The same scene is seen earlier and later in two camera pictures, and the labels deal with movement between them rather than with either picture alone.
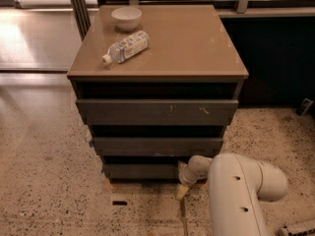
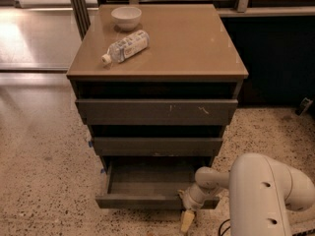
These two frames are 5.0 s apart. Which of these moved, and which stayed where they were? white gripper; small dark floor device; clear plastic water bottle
Moved: white gripper
Stayed: clear plastic water bottle; small dark floor device
